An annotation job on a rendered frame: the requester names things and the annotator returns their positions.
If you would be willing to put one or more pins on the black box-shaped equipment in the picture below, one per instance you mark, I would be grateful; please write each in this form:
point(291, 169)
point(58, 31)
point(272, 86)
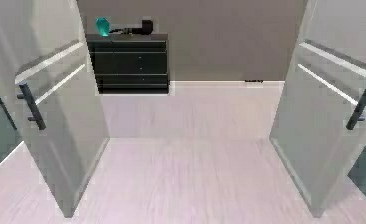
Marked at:
point(146, 26)

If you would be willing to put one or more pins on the black chest of drawers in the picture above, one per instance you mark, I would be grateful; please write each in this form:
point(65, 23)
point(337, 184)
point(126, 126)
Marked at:
point(131, 63)

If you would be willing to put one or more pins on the white room door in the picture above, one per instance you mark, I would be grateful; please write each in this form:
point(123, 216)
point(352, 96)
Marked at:
point(317, 133)
point(67, 133)

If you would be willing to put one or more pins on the teal vase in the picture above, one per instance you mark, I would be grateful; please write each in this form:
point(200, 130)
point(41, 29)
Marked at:
point(103, 26)

